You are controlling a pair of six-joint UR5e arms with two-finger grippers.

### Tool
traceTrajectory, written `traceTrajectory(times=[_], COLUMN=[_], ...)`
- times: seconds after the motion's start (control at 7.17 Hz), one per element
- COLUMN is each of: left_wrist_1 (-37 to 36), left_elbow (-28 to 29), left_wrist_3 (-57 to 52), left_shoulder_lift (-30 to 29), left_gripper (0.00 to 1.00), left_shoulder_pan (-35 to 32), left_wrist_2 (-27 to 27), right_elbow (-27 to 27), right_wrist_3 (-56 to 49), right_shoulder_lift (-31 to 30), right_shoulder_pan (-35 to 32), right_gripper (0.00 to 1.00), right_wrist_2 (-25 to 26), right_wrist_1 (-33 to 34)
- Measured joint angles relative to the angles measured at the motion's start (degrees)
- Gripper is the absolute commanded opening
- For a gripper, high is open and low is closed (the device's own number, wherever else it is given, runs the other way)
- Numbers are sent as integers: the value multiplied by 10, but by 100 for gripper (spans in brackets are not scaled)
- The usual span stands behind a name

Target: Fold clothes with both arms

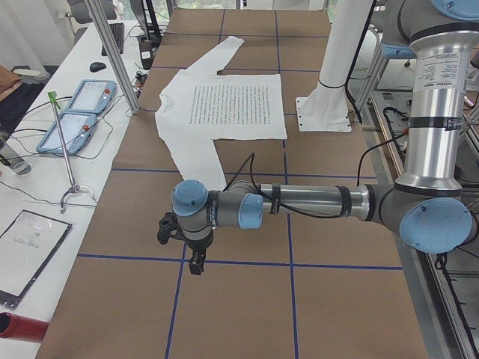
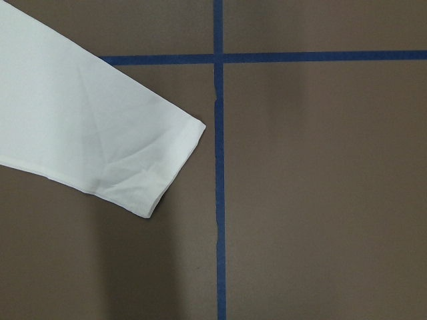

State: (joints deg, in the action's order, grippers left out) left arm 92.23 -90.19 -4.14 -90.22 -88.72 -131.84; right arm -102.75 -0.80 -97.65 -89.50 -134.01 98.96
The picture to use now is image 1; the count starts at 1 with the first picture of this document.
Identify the white printed t-shirt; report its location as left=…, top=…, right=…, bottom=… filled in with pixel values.
left=155, top=36, right=287, bottom=190

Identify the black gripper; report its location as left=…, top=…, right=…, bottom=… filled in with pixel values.
left=186, top=228, right=214, bottom=275

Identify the black keyboard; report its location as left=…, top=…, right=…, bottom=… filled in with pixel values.
left=109, top=22, right=125, bottom=55

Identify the aluminium frame post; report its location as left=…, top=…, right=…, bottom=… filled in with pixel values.
left=85, top=0, right=140, bottom=114

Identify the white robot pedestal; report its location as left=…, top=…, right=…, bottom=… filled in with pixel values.
left=296, top=0, right=375, bottom=133

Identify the red cylinder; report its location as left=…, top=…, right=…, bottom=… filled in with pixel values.
left=1, top=312, right=49, bottom=343

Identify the black labelled box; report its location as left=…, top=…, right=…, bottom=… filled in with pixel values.
left=138, top=35, right=162, bottom=70

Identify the lower blue teach pendant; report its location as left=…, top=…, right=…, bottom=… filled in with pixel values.
left=36, top=111, right=97, bottom=156

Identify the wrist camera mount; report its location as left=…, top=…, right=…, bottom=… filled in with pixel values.
left=156, top=212, right=186, bottom=245

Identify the black computer mouse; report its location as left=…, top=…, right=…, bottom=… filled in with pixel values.
left=89, top=61, right=106, bottom=73

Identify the clear water bottle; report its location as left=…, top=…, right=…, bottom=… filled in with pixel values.
left=1, top=132, right=31, bottom=176

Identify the upper blue teach pendant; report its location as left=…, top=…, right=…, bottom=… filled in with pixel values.
left=65, top=79, right=117, bottom=115

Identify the black framed sheet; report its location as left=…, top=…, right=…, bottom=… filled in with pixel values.
left=1, top=209, right=73, bottom=310

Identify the metal reacher grabber tool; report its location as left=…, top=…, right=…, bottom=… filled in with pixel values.
left=47, top=91, right=97, bottom=214

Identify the blue teach pendant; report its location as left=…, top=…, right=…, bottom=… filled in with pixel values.
left=65, top=79, right=117, bottom=115
left=36, top=111, right=97, bottom=156

